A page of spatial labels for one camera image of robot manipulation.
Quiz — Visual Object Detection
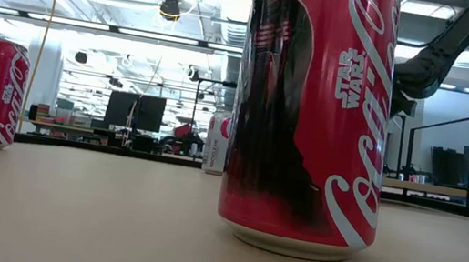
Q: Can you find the silver Diet Coke can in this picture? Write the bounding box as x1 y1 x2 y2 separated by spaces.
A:
200 108 234 177

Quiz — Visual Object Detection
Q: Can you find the long ceiling light strip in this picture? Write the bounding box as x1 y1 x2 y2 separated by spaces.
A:
0 5 246 56

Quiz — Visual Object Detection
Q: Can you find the black ceiling-mounted device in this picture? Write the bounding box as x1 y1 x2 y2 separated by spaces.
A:
157 0 185 24

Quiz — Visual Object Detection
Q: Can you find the black monitor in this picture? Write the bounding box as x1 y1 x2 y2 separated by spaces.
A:
133 93 168 135
102 88 140 131

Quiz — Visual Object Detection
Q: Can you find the wooden background desk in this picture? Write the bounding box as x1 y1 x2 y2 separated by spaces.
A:
25 117 125 149

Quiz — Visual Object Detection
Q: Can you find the yellow cable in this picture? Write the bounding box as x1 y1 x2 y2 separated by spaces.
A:
15 0 60 136

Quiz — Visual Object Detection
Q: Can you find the silver spiral ceiling duct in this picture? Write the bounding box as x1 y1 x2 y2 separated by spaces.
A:
217 0 259 50

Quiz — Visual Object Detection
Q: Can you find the black aluminium table frame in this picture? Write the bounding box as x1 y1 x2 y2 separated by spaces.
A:
11 131 469 223

